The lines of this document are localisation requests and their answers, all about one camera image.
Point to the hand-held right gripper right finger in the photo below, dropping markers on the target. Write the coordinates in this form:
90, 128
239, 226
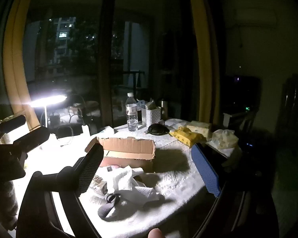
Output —
206, 171

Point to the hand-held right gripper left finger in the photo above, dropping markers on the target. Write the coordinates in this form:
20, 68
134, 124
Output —
92, 168

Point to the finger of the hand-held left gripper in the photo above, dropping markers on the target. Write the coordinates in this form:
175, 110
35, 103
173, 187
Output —
12, 122
32, 138

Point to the brown striped cloth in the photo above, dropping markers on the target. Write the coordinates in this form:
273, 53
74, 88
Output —
98, 180

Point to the cardboard box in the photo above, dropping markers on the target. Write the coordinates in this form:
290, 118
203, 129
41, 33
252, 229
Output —
129, 148

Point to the person's left forearm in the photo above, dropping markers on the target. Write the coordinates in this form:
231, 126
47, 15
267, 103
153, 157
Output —
5, 200

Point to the pink soft cloth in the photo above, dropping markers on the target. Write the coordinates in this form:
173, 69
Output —
109, 162

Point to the person's right hand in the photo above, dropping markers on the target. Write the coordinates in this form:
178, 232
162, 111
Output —
155, 233

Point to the white embossed tablecloth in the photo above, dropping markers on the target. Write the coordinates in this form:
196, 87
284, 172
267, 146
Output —
173, 186

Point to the white crumpled plastic bag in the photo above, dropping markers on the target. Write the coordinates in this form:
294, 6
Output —
223, 138

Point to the white charger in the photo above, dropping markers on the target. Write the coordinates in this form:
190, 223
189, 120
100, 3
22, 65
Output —
86, 130

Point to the yellow tissue pack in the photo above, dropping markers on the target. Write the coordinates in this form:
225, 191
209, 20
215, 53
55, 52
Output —
186, 135

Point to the white desk lamp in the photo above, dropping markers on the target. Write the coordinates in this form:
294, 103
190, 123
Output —
49, 98

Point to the grey sock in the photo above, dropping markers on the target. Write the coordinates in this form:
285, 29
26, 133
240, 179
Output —
109, 209

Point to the pale tissue pack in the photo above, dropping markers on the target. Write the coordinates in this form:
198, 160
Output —
200, 126

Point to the white folded cloth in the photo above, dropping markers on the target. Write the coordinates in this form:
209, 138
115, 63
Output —
176, 123

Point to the black mouse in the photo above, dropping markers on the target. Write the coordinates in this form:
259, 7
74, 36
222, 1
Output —
157, 129

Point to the clear water bottle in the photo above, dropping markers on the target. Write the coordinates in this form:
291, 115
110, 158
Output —
132, 114

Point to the steel thermos flask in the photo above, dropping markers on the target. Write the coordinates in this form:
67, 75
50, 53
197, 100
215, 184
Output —
164, 109

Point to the white perforated basket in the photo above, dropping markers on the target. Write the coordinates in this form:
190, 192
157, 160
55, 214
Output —
151, 116

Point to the pale blue packet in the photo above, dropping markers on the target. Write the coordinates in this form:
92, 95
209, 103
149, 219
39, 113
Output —
142, 103

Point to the dark television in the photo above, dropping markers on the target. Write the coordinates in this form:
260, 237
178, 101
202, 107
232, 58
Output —
241, 91

